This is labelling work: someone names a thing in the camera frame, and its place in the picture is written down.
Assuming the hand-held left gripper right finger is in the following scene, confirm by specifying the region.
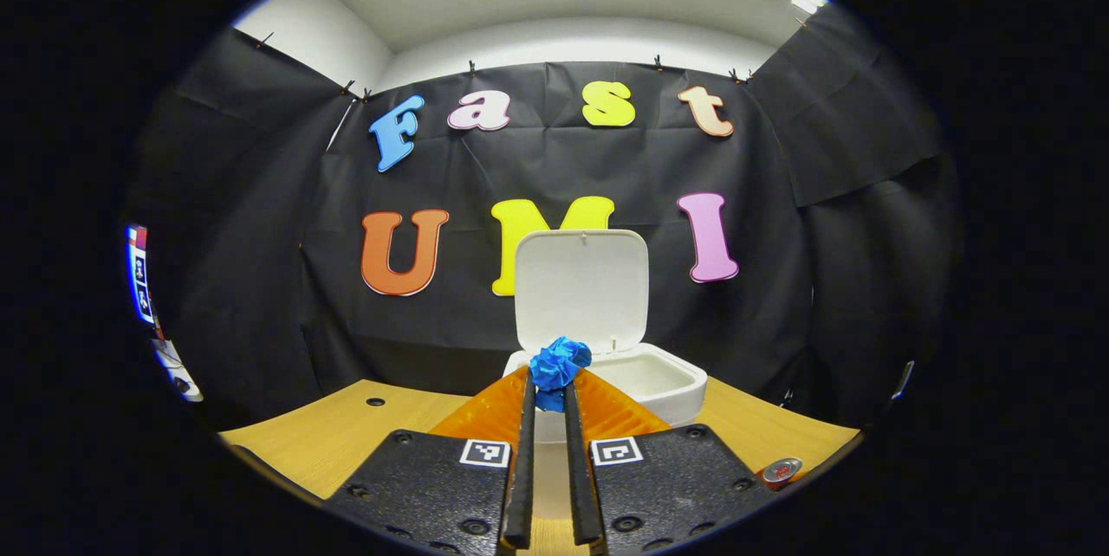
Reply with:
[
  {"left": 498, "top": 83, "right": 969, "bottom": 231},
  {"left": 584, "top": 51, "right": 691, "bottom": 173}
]
[{"left": 563, "top": 367, "right": 778, "bottom": 556}]

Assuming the wooden desktop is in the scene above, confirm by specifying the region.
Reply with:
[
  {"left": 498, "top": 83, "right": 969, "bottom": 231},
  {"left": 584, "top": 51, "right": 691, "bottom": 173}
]
[{"left": 218, "top": 377, "right": 860, "bottom": 556}]

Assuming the black backdrop cloth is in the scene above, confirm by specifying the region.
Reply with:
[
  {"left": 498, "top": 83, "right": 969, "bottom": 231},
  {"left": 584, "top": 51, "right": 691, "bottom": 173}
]
[{"left": 130, "top": 2, "right": 963, "bottom": 431}]

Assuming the blue paper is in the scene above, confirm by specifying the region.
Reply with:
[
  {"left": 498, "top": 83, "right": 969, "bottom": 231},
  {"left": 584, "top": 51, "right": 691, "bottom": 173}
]
[{"left": 529, "top": 336, "right": 593, "bottom": 414}]

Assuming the white side desk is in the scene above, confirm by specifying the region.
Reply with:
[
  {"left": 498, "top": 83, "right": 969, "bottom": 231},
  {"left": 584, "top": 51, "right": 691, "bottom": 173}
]
[{"left": 154, "top": 338, "right": 204, "bottom": 403}]

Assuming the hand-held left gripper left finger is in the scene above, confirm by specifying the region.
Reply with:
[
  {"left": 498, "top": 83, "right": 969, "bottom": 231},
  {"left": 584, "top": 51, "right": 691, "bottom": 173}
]
[{"left": 323, "top": 365, "right": 537, "bottom": 556}]

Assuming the red pop can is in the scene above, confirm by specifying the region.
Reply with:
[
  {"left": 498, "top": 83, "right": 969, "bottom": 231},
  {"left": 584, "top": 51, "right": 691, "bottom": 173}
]
[{"left": 756, "top": 456, "right": 805, "bottom": 492}]

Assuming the computer monitor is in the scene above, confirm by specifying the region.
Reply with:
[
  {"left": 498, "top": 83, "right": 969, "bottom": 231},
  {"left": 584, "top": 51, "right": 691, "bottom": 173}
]
[{"left": 126, "top": 225, "right": 155, "bottom": 325}]

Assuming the white desktop garbage bin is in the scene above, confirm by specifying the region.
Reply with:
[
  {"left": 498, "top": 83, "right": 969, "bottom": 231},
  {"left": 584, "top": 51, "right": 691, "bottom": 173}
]
[{"left": 503, "top": 229, "right": 709, "bottom": 444}]

